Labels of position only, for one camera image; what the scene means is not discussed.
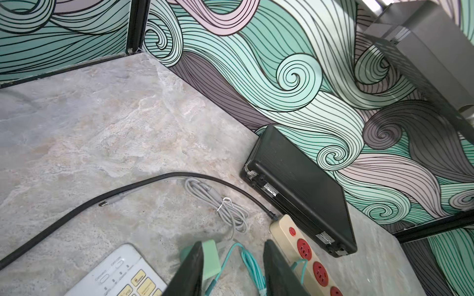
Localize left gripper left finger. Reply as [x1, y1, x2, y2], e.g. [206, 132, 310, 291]
[162, 241, 204, 296]

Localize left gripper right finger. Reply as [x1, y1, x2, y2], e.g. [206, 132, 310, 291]
[263, 240, 309, 296]

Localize teal cable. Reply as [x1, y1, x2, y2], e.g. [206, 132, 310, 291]
[203, 242, 309, 296]

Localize light green charger adapter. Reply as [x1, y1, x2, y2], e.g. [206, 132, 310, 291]
[180, 239, 222, 281]

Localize yellow keyboard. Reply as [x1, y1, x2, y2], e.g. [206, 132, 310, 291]
[66, 244, 167, 296]

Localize white cable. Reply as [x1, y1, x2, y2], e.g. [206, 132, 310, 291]
[98, 177, 249, 238]

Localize wooden power strip green plugs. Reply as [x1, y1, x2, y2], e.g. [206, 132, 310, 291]
[270, 215, 343, 296]

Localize black flat box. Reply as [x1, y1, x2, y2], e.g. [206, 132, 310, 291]
[240, 125, 357, 258]

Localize black power cable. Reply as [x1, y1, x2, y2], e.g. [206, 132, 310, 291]
[0, 171, 278, 271]

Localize black wall tray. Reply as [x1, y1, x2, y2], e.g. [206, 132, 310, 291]
[364, 1, 474, 142]

